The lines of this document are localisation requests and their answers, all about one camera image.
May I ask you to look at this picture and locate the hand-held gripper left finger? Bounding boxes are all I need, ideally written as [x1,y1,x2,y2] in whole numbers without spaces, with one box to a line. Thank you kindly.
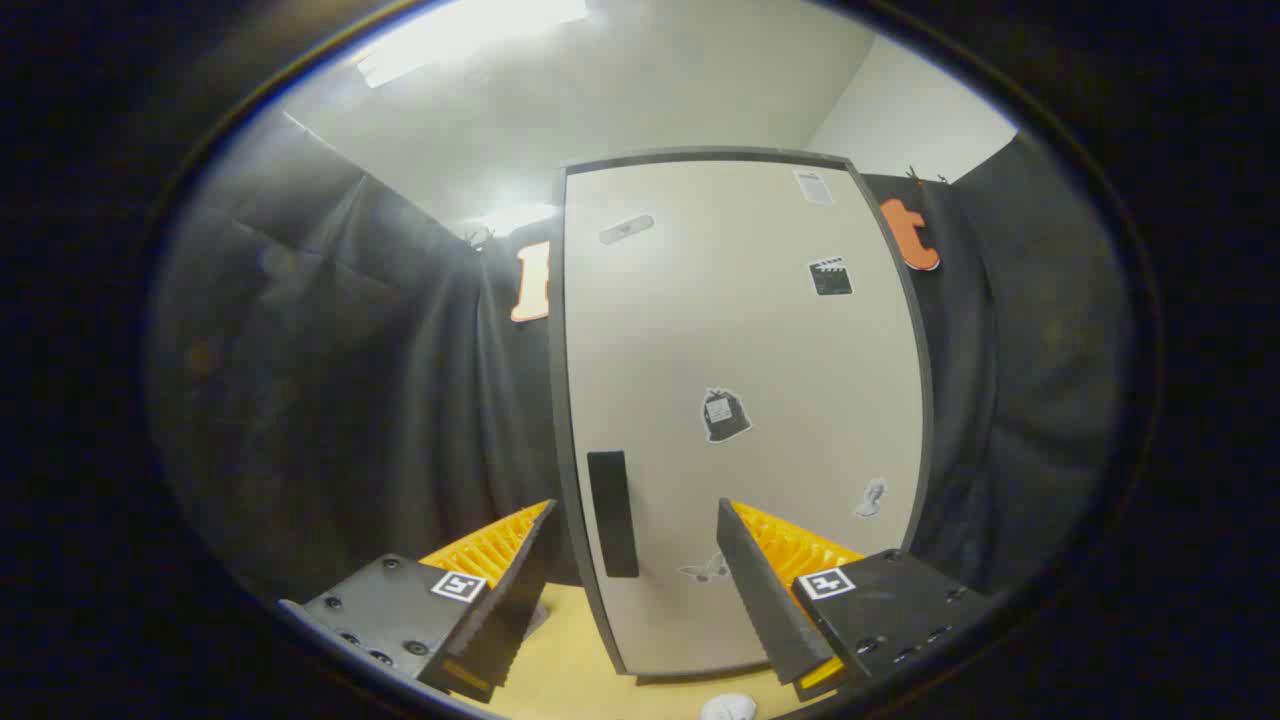
[280,500,558,704]

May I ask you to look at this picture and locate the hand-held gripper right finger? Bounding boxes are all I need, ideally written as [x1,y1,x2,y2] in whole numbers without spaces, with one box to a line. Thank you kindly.
[716,497,991,701]

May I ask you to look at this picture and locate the black door handle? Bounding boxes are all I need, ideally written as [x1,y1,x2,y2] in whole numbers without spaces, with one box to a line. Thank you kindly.
[586,450,641,579]

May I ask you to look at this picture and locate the grey shoe cabinet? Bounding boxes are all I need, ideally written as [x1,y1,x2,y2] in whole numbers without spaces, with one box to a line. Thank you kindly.
[547,147,936,686]

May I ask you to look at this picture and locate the white shoe cabinet door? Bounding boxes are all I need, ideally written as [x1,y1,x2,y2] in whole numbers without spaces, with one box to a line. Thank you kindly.
[562,160,923,676]

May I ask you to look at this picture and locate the black backdrop cloth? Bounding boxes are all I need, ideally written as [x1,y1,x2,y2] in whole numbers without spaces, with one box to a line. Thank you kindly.
[150,105,1136,601]

